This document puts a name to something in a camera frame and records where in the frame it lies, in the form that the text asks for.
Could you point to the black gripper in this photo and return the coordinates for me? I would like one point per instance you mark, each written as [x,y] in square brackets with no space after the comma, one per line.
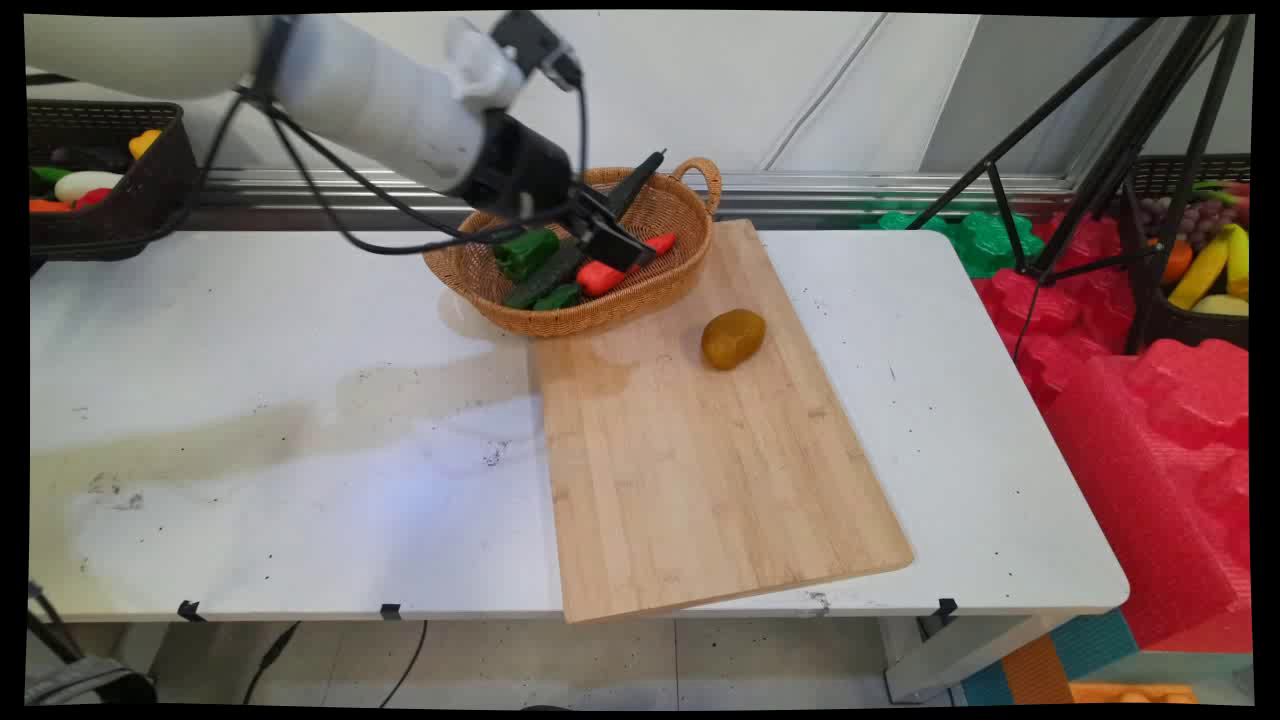
[525,170]

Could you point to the yellow-brown potato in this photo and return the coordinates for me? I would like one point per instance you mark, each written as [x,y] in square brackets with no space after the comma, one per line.
[733,339]

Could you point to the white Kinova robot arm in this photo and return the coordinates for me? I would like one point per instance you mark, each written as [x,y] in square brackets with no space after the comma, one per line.
[350,90]

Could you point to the red chili pepper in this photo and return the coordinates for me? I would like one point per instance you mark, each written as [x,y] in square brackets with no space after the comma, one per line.
[660,243]

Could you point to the red bell pepper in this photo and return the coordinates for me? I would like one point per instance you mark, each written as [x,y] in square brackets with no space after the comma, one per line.
[598,278]

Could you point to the small green pepper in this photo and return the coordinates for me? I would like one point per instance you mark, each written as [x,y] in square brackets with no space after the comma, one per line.
[560,297]

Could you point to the round wicker basket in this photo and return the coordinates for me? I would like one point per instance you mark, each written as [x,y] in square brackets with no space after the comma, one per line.
[600,315]

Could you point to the green bell pepper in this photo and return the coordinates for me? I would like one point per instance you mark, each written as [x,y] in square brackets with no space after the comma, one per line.
[525,252]

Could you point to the wooden cutting board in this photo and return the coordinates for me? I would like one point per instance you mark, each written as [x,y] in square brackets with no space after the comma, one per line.
[700,470]

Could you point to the green foam mat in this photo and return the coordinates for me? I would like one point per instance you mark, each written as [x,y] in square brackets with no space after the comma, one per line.
[985,245]

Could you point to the black plastic basket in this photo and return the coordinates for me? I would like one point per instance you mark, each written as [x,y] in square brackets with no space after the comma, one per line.
[150,205]
[1180,328]

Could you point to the yellow toy vegetable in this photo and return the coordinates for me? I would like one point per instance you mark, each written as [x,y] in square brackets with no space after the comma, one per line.
[143,143]

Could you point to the red toy vegetable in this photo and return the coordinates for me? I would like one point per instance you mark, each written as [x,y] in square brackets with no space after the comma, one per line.
[92,198]

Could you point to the white radish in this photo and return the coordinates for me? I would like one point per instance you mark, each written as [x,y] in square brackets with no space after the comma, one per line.
[88,186]

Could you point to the dark purple eggplant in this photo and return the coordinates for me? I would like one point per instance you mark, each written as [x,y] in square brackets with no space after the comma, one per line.
[90,158]

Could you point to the white table leg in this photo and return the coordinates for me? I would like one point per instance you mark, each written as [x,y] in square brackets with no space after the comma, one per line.
[950,655]

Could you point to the black tripod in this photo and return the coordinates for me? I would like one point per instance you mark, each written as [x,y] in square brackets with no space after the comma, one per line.
[1160,110]

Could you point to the orange carrot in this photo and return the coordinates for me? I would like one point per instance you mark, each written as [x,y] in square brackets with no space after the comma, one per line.
[48,206]

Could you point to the orange fruit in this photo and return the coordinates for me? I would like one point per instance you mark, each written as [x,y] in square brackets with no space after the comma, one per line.
[1178,262]

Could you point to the green toy vegetable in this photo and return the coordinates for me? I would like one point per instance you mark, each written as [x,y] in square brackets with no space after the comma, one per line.
[45,178]

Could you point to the purple grapes bunch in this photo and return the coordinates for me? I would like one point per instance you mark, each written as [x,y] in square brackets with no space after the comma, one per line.
[1195,220]

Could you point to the yellow banana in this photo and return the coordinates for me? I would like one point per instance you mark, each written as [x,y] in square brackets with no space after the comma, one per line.
[1200,272]
[1240,260]

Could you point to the pale yellow fruit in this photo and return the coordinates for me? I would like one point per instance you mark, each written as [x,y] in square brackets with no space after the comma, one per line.
[1220,305]

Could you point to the red and green chili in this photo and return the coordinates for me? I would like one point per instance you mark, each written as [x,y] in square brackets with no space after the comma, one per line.
[1225,190]

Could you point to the teal and orange floor mat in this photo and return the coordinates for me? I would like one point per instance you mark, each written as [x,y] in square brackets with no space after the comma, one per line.
[1090,650]

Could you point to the grey bag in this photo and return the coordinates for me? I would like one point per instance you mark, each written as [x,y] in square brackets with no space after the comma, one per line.
[90,685]

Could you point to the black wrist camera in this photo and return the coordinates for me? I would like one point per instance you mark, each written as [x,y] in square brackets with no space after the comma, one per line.
[530,40]

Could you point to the aluminium window rail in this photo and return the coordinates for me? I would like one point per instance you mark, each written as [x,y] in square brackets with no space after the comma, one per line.
[850,190]

